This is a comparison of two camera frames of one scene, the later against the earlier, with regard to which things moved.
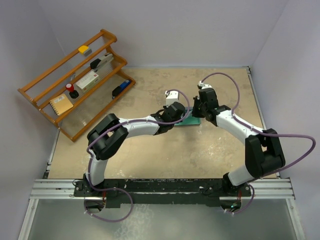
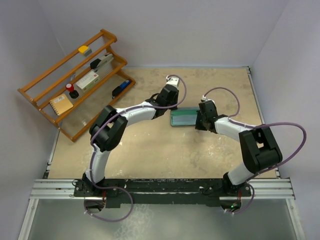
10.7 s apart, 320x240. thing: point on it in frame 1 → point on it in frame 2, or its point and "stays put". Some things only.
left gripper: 165,107 → 175,99
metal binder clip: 73,76 stays put
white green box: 88,81 stays put
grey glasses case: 189,120 stays put
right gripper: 195,113 → 198,126
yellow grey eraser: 85,50 stays put
